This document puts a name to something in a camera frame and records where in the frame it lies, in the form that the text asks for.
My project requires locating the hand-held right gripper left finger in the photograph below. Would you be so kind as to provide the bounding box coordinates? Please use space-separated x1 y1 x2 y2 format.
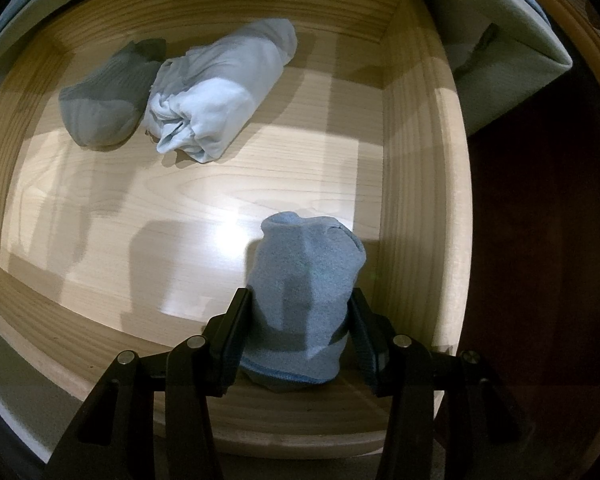
42 287 254 480

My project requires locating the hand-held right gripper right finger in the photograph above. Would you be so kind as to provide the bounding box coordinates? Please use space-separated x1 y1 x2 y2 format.
347 287 535 480

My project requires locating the grey wooden drawer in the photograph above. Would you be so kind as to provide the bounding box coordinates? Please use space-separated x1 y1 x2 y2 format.
0 0 473 466

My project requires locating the pale blue underwear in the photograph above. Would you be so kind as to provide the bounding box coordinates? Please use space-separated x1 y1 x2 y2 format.
141 18 299 165

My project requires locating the grey sock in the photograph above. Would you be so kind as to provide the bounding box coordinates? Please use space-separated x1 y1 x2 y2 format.
59 38 167 150

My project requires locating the grey nightstand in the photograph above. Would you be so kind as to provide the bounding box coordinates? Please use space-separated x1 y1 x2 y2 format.
0 0 573 136

